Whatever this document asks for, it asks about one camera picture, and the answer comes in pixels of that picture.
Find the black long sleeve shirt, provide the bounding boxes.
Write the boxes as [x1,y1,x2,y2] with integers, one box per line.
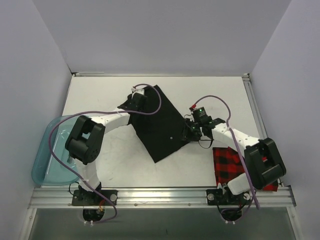
[130,85,189,163]

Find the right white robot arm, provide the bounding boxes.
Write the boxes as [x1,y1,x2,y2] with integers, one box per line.
[182,105,287,205]

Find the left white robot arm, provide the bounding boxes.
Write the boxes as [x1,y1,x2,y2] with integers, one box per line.
[65,89,147,206]

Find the red black plaid shirt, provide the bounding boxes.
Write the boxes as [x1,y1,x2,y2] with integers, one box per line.
[212,145,278,195]

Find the translucent blue plastic bin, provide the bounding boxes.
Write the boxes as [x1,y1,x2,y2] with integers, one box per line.
[31,116,79,186]

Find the back aluminium table rail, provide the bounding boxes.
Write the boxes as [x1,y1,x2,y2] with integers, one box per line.
[71,72,250,79]

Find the aluminium table rail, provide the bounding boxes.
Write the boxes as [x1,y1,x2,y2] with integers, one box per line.
[28,187,296,210]
[71,72,250,79]
[242,78,287,190]

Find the right aluminium table rail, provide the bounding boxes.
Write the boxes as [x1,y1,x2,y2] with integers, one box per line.
[242,78,287,190]

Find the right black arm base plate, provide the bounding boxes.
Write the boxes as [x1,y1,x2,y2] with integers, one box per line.
[206,188,251,207]

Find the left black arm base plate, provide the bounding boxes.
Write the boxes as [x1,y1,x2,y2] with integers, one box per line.
[71,189,118,207]

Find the front aluminium table rail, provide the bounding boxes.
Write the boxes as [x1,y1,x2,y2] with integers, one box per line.
[28,187,296,210]

